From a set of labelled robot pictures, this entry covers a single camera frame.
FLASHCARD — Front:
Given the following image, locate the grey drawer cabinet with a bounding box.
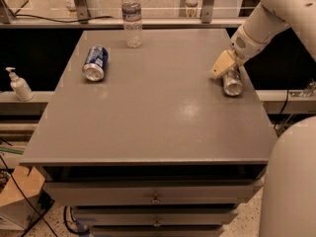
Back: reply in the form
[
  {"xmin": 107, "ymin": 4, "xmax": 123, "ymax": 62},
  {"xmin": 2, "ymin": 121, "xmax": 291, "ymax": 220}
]
[{"xmin": 22, "ymin": 29, "xmax": 276, "ymax": 237}]

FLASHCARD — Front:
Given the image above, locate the white pump dispenser bottle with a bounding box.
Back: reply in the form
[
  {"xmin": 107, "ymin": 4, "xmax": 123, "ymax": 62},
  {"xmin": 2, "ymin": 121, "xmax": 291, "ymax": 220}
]
[{"xmin": 6, "ymin": 67, "xmax": 34, "ymax": 102}]

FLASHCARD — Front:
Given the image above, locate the top drawer knob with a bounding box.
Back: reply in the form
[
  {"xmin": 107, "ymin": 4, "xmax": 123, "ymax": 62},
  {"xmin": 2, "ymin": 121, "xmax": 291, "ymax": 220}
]
[{"xmin": 151, "ymin": 196, "xmax": 161, "ymax": 204}]

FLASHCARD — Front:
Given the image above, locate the black cable on floor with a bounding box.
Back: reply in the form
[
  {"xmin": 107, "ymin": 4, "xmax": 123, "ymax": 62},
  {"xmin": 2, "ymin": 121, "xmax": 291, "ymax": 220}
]
[{"xmin": 0, "ymin": 155, "xmax": 59, "ymax": 237}]

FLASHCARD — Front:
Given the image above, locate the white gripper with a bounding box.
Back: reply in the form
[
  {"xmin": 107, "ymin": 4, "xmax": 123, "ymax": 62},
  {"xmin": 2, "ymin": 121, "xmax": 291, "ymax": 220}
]
[{"xmin": 210, "ymin": 25, "xmax": 269, "ymax": 79}]

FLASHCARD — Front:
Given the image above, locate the black cable on shelf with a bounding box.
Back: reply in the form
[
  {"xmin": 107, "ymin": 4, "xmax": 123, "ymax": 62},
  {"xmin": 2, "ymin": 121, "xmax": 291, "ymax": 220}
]
[{"xmin": 13, "ymin": 14, "xmax": 115, "ymax": 24}]

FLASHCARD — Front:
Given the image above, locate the silver redbull can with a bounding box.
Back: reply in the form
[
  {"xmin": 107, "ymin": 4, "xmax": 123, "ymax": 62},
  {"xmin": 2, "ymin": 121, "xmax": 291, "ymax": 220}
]
[{"xmin": 222, "ymin": 68, "xmax": 243, "ymax": 97}]

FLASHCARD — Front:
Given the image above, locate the clear plastic water bottle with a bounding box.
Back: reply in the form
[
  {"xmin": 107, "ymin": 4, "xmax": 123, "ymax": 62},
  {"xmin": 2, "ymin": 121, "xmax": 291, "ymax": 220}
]
[{"xmin": 121, "ymin": 0, "xmax": 142, "ymax": 48}]

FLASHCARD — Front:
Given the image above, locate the cardboard box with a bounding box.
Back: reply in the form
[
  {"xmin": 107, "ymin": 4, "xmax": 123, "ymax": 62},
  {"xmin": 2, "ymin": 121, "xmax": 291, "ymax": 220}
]
[{"xmin": 0, "ymin": 166, "xmax": 44, "ymax": 230}]

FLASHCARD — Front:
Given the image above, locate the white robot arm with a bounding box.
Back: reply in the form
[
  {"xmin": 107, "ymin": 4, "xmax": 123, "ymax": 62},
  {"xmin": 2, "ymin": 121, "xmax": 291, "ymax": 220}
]
[{"xmin": 210, "ymin": 0, "xmax": 316, "ymax": 237}]

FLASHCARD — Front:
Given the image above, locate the drawer knob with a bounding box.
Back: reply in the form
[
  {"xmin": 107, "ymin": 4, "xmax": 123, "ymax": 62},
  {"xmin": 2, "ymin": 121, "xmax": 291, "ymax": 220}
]
[
  {"xmin": 151, "ymin": 196, "xmax": 161, "ymax": 204},
  {"xmin": 152, "ymin": 220, "xmax": 162, "ymax": 228}
]

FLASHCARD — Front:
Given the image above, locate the blue pepsi can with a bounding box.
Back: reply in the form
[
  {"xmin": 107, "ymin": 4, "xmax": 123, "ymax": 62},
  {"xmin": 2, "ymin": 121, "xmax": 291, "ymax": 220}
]
[{"xmin": 82, "ymin": 44, "xmax": 109, "ymax": 82}]

